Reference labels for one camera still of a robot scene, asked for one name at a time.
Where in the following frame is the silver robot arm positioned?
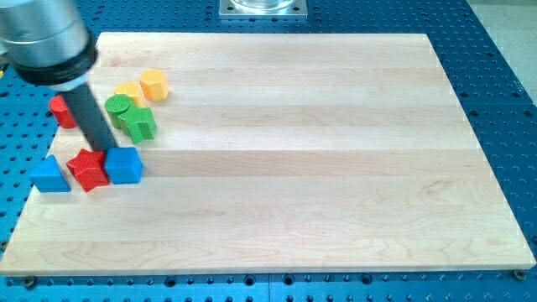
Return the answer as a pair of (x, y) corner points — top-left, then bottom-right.
(1, 0), (98, 91)

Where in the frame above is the yellow hexagon block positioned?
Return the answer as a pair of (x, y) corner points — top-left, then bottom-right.
(139, 69), (169, 102)

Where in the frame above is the light wooden board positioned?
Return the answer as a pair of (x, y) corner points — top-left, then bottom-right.
(1, 33), (535, 276)

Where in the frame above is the blue cube block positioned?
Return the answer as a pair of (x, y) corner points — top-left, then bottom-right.
(105, 147), (143, 185)

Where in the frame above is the yellow pentagon block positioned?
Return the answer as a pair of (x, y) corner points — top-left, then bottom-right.
(114, 81), (146, 108)

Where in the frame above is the green cylinder block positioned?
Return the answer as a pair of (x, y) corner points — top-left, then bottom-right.
(104, 94), (133, 128)

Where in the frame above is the red star block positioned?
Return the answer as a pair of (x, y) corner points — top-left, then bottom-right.
(66, 148), (110, 192)

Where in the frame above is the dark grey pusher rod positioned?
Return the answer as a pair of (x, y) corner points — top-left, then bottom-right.
(61, 83), (117, 152)

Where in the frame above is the red cylinder block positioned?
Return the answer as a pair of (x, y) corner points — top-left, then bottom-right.
(49, 95), (78, 128)

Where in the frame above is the blue triangle block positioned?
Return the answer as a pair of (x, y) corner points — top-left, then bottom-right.
(28, 155), (70, 193)

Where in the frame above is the brass screw front left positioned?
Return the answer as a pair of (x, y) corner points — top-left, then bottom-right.
(22, 276), (37, 290)

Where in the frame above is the brass screw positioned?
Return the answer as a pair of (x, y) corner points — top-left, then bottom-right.
(513, 270), (526, 281)
(22, 276), (37, 290)

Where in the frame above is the brass screw front right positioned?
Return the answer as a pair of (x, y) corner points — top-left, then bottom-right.
(513, 270), (526, 281)

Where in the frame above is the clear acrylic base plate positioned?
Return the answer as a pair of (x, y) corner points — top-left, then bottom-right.
(218, 0), (308, 20)

